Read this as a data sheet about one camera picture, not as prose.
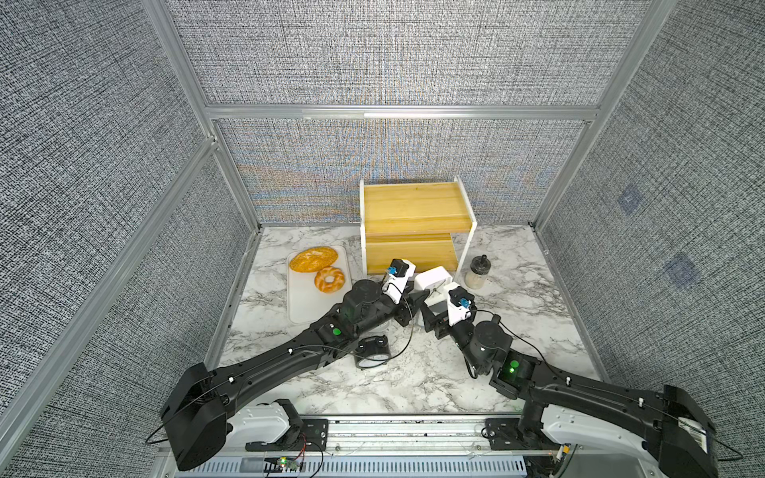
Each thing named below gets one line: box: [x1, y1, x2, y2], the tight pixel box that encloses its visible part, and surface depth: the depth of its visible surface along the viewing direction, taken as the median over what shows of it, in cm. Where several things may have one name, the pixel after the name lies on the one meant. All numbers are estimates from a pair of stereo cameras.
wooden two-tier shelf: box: [359, 175, 478, 276], surface depth 81 cm
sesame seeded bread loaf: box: [288, 245, 339, 273], surface depth 105 cm
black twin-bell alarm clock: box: [354, 334, 391, 370], surface depth 80 cm
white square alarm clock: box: [414, 265, 454, 304], surface depth 71 cm
